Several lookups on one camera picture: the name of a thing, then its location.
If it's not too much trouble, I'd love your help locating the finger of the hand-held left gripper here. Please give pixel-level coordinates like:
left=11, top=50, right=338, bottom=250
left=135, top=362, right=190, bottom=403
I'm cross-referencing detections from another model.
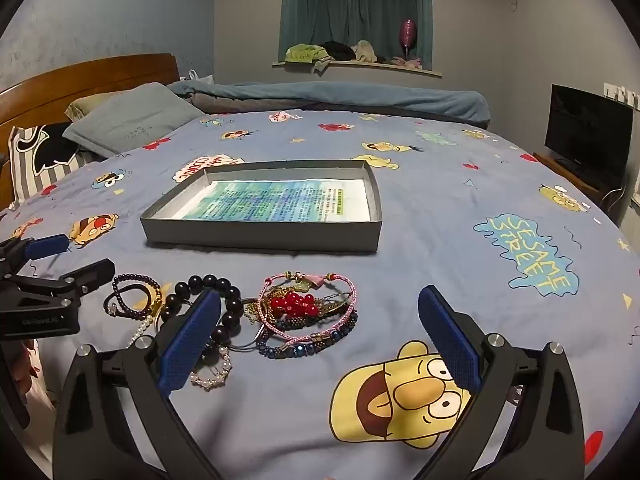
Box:
left=10, top=258, right=117, bottom=306
left=0, top=233, right=72, bottom=281

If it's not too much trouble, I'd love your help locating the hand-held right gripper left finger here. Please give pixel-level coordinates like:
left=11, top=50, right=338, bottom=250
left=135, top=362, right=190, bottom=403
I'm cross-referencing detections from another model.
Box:
left=52, top=287, right=231, bottom=480

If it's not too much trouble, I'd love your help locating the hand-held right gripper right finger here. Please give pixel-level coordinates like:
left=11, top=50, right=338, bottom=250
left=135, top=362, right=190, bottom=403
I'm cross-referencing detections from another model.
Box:
left=415, top=285, right=586, bottom=480

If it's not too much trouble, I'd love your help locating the pearl bracelet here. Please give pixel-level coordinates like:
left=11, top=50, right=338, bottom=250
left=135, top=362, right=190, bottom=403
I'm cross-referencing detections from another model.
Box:
left=190, top=345, right=233, bottom=391

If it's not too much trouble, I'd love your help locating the black cord bracelet silver charm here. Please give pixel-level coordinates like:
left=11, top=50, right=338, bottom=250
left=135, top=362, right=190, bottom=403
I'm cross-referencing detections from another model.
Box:
left=103, top=284, right=151, bottom=317

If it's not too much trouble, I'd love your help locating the small dark bead bracelet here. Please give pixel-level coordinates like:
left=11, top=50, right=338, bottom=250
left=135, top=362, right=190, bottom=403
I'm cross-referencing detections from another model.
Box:
left=112, top=273, right=165, bottom=318

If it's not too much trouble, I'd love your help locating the silver bangle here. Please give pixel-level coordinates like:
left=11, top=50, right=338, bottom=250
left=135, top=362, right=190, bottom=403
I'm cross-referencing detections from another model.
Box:
left=227, top=297, right=273, bottom=352

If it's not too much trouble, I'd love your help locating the large dark wooden bead bracelet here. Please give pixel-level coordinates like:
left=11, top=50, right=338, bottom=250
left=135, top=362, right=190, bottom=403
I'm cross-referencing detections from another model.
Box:
left=159, top=273, right=245, bottom=348

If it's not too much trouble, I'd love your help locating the dark blue bead bracelet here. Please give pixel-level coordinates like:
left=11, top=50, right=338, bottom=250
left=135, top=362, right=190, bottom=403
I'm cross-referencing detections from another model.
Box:
left=256, top=310, right=360, bottom=361

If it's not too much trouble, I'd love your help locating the gold chain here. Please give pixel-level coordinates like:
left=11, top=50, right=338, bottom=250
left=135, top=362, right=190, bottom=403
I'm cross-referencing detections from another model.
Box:
left=260, top=287, right=301, bottom=321

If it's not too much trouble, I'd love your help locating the red bead bracelet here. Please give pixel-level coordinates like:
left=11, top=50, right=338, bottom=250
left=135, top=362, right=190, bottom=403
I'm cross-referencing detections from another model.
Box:
left=270, top=292, right=321, bottom=321

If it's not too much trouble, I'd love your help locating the grey cardboard box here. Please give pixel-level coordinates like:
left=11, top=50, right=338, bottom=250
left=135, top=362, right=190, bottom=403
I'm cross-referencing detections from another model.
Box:
left=139, top=158, right=384, bottom=254

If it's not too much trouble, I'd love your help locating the pink cord bracelet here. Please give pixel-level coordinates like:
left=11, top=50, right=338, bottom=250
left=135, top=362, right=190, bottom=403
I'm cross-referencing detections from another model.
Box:
left=257, top=271, right=358, bottom=336

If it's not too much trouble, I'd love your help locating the person's left hand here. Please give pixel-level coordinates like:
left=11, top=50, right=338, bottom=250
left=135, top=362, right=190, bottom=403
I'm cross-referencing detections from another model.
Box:
left=11, top=338, right=47, bottom=401

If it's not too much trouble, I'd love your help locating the blue cartoon printed bedsheet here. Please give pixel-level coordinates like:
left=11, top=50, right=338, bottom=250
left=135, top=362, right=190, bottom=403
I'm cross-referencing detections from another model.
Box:
left=0, top=107, right=640, bottom=480

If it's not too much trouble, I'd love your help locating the black and white striped pillow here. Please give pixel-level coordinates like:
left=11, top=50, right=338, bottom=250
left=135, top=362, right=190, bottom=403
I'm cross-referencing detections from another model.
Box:
left=8, top=122, right=108, bottom=203

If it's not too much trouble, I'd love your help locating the yellowish pillow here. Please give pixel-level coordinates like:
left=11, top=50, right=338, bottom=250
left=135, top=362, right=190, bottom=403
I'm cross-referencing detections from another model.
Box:
left=66, top=91, right=131, bottom=122

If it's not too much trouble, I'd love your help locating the grey pillow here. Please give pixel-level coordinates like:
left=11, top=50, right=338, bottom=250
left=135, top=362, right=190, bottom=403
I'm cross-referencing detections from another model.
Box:
left=63, top=82, right=207, bottom=158

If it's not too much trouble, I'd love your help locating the printed paper sheet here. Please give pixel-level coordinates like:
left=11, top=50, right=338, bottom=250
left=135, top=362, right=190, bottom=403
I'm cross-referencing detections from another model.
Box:
left=171, top=179, right=372, bottom=223

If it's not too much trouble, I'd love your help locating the wooden headboard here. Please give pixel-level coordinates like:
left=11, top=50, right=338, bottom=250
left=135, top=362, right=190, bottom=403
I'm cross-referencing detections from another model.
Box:
left=0, top=53, right=182, bottom=201

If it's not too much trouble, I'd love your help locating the wooden television stand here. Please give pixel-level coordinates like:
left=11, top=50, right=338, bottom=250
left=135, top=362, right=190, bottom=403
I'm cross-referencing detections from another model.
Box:
left=532, top=152, right=626, bottom=201

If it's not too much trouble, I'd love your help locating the grey blanket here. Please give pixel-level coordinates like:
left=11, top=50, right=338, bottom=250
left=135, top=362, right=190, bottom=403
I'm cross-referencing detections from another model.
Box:
left=187, top=91, right=321, bottom=113

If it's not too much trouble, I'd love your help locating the black television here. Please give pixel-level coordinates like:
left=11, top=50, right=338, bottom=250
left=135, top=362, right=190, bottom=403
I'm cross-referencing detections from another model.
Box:
left=544, top=84, right=635, bottom=181

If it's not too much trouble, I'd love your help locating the blue duvet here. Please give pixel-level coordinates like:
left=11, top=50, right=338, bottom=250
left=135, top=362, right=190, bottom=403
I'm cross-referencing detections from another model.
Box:
left=167, top=80, right=491, bottom=126

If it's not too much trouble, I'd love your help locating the window sill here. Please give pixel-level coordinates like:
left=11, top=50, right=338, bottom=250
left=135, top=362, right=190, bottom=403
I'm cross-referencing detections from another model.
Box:
left=272, top=57, right=442, bottom=78

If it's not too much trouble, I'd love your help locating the beige cloth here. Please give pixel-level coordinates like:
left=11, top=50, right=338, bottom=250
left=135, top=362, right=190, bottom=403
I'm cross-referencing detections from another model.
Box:
left=350, top=40, right=378, bottom=64

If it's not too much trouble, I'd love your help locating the black cloth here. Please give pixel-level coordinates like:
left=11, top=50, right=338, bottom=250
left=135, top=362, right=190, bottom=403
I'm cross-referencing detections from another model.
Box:
left=320, top=40, right=358, bottom=61

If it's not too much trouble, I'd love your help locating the pink balloon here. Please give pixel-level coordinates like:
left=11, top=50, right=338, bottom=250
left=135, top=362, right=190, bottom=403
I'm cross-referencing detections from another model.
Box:
left=399, top=19, right=418, bottom=61

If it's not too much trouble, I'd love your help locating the green cloth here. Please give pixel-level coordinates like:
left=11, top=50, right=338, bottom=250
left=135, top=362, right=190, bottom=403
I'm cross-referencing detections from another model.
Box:
left=285, top=44, right=333, bottom=72

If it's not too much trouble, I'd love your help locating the teal curtain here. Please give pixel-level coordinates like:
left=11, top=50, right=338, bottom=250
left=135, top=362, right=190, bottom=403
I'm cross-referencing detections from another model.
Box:
left=278, top=0, right=433, bottom=68

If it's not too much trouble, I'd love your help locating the white cable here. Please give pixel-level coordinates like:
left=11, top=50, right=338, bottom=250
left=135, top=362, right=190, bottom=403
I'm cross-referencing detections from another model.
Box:
left=600, top=187, right=626, bottom=211

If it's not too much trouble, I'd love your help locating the white wall hook rack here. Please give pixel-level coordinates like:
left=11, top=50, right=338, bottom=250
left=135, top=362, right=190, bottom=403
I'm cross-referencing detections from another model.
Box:
left=602, top=82, right=640, bottom=110

